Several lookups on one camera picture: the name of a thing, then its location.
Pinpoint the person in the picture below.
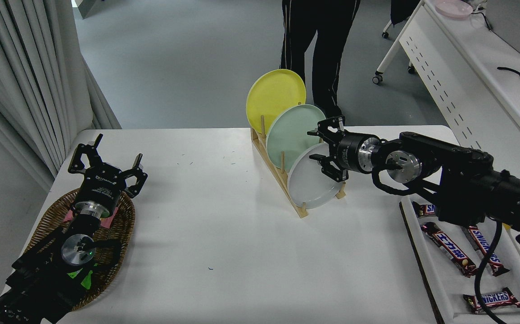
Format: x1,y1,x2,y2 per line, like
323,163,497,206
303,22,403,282
280,0,362,120

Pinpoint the white perforated desk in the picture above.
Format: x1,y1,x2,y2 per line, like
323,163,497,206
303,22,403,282
372,0,520,185

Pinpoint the pink paper piece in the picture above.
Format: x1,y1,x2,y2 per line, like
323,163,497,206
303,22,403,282
64,207,118,230

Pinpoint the pink plate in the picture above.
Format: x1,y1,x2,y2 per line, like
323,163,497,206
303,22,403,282
434,0,473,18

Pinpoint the wooden plate rack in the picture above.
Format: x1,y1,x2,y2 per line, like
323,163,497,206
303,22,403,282
250,115,347,219

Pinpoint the grey laptop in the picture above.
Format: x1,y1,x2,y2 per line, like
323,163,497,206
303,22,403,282
485,0,520,61

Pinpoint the black cable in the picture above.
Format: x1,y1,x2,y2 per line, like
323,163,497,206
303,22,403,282
497,67,520,84

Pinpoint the grey curtain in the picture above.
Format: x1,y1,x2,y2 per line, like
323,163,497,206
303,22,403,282
0,0,122,192

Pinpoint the yellow plate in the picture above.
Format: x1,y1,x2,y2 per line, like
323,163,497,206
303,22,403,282
246,69,307,135

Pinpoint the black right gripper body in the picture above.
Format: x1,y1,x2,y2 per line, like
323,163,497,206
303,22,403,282
335,133,365,174

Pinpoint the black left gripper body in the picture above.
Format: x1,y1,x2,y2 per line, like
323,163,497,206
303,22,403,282
76,165,128,212

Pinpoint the brown wicker basket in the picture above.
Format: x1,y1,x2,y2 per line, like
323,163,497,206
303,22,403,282
25,187,136,311

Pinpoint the brown Snickers bar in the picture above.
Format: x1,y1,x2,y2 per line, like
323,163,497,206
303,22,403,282
421,222,479,277
462,288,520,314
412,202,439,218
462,225,510,276

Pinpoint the pale green plate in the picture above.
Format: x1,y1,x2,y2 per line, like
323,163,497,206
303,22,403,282
266,104,328,173

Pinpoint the white tray with dark edge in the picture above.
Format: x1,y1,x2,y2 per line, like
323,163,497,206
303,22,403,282
398,196,520,324

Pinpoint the light grey plate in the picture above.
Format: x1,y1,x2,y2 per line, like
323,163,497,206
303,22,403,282
287,143,350,210

